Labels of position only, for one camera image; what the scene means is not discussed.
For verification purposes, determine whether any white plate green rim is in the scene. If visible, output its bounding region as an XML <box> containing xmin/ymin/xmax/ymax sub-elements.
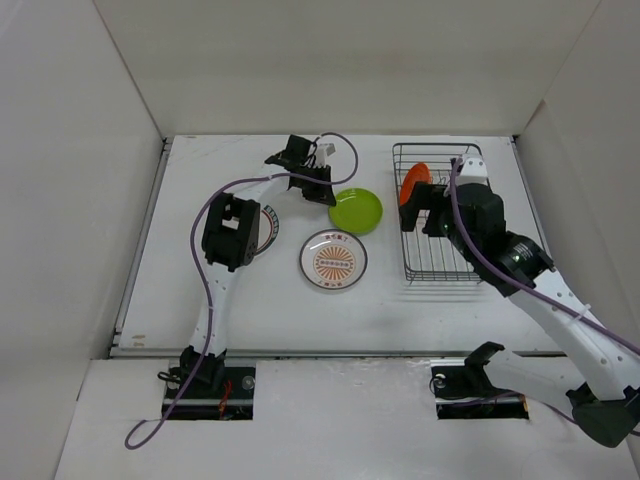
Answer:
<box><xmin>256</xmin><ymin>205</ymin><xmax>280</xmax><ymax>255</ymax></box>

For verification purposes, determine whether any white plate orange sunburst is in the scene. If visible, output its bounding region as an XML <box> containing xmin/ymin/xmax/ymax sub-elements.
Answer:
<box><xmin>298</xmin><ymin>229</ymin><xmax>369</xmax><ymax>291</ymax></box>

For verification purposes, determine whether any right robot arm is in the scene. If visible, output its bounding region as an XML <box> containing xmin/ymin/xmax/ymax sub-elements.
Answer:
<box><xmin>399</xmin><ymin>181</ymin><xmax>639</xmax><ymax>448</ymax></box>

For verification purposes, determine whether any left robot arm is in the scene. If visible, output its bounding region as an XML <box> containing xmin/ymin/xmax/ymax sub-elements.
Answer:
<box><xmin>179</xmin><ymin>135</ymin><xmax>336</xmax><ymax>397</ymax></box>

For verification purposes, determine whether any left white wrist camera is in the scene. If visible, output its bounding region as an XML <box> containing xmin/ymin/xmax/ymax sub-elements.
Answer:
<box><xmin>310</xmin><ymin>143</ymin><xmax>336</xmax><ymax>168</ymax></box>

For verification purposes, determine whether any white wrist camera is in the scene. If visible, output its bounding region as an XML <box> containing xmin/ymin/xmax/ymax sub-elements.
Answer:
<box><xmin>310</xmin><ymin>143</ymin><xmax>336</xmax><ymax>168</ymax></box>
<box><xmin>451</xmin><ymin>154</ymin><xmax>489</xmax><ymax>186</ymax></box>

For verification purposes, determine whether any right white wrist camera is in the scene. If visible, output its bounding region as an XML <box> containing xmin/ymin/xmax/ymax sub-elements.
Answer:
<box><xmin>451</xmin><ymin>154</ymin><xmax>489</xmax><ymax>186</ymax></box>

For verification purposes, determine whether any black wire dish rack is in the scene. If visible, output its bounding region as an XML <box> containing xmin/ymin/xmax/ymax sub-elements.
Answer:
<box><xmin>392</xmin><ymin>142</ymin><xmax>482</xmax><ymax>283</ymax></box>

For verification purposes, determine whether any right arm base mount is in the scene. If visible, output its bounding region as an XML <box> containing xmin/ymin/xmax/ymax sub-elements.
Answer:
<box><xmin>428</xmin><ymin>342</ymin><xmax>529</xmax><ymax>420</ymax></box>

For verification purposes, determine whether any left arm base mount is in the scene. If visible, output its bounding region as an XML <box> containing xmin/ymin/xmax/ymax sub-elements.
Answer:
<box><xmin>157</xmin><ymin>347</ymin><xmax>256</xmax><ymax>421</ymax></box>

